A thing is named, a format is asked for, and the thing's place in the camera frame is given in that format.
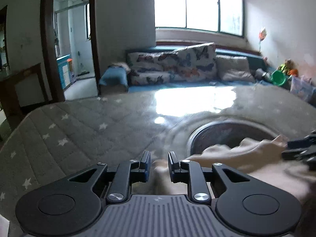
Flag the blue cabinet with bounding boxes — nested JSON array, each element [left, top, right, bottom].
[[56, 54, 75, 90]]

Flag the green plastic bucket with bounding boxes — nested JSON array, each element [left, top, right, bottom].
[[271, 69, 287, 87]]

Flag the round metal basin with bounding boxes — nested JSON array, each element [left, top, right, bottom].
[[170, 117, 292, 159]]

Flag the window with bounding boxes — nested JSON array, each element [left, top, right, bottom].
[[154, 0, 245, 39]]

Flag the blue sofa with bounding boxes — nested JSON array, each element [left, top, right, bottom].
[[99, 45, 292, 95]]

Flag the clear plastic storage box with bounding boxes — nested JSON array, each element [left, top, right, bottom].
[[290, 76, 315, 102]]

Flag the yellow green toy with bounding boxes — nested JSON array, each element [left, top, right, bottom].
[[277, 60, 292, 74]]

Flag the dark wooden cabinet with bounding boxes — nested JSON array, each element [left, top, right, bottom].
[[0, 63, 49, 134]]

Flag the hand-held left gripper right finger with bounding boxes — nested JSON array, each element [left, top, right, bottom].
[[168, 151, 257, 203]]

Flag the grey cloth bundle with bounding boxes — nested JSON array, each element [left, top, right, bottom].
[[255, 68, 272, 82]]

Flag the cluttered shelf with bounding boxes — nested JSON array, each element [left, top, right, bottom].
[[0, 5, 11, 70]]

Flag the hanging clothes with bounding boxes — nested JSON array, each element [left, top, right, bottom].
[[54, 28, 60, 53]]

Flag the colourful pinwheel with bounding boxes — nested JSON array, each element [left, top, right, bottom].
[[258, 27, 268, 53]]

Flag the butterfly print pillow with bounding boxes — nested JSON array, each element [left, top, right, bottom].
[[127, 51, 179, 71], [129, 69, 172, 86], [170, 43, 217, 82]]

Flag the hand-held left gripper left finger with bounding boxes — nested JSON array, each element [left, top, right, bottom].
[[67, 150, 151, 203]]

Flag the beige pillow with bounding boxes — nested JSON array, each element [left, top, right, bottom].
[[216, 55, 256, 83]]

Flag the dark wooden door frame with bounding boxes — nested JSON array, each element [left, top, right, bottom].
[[40, 0, 102, 103]]

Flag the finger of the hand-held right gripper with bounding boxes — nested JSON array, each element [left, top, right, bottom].
[[281, 149, 310, 161], [287, 133, 316, 150]]

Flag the brown cloth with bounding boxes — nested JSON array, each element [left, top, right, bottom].
[[108, 62, 130, 71]]

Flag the cream cloth garment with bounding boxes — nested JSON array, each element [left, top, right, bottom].
[[152, 135, 316, 203]]

